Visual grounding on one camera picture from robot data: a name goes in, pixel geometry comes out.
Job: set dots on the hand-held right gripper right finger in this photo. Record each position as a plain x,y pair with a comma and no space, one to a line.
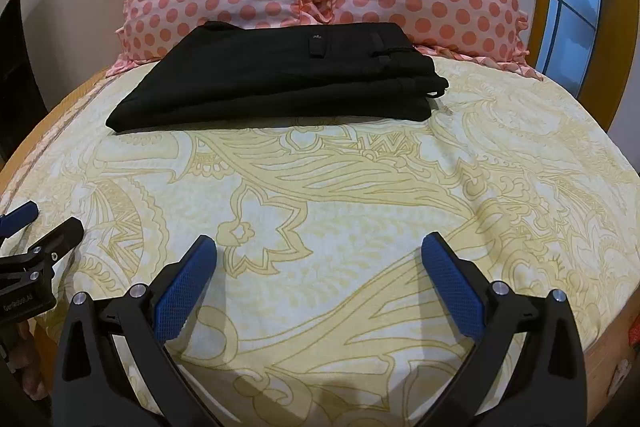
452,287

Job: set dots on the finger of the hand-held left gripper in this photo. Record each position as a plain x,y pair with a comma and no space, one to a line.
60,237
20,214

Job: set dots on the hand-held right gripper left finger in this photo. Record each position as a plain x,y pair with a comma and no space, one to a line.
185,287

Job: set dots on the black pants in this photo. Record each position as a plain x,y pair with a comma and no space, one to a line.
275,77

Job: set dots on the person's left hand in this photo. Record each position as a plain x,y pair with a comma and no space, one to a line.
30,367

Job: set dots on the yellow patterned bed sheet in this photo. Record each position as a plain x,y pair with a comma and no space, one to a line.
350,217

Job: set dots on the black television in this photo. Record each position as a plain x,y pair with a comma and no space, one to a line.
17,67

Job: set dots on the wooden framed window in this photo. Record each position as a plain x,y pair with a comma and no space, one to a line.
620,32

